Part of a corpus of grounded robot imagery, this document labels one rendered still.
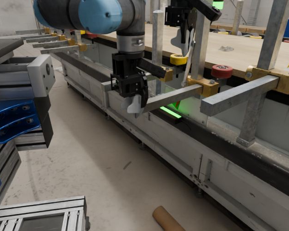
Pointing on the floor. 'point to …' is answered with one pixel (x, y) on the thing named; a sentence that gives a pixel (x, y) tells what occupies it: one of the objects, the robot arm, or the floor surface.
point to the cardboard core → (166, 220)
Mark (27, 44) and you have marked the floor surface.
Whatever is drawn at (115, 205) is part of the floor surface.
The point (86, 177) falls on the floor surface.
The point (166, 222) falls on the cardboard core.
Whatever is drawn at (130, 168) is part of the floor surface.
